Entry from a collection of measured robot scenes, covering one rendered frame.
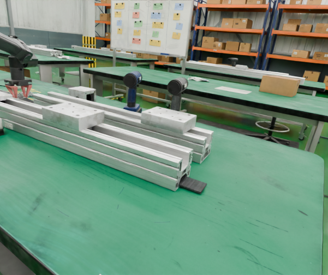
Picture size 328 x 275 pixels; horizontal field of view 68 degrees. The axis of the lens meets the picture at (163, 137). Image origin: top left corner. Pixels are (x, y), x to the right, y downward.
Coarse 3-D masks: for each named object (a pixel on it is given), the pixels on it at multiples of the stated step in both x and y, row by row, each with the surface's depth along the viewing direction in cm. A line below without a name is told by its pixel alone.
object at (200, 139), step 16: (48, 96) 106; (64, 96) 109; (112, 112) 98; (128, 112) 94; (128, 128) 87; (144, 128) 85; (160, 128) 81; (192, 128) 83; (176, 144) 79; (192, 144) 77; (208, 144) 82; (192, 160) 78
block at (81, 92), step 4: (68, 88) 121; (72, 88) 121; (76, 88) 122; (80, 88) 123; (84, 88) 123; (88, 88) 124; (92, 88) 125; (72, 92) 120; (76, 92) 119; (80, 92) 118; (84, 92) 118; (88, 92) 120; (92, 92) 123; (72, 96) 121; (76, 96) 120; (80, 96) 119; (84, 96) 118; (88, 96) 124; (92, 96) 125; (92, 100) 126
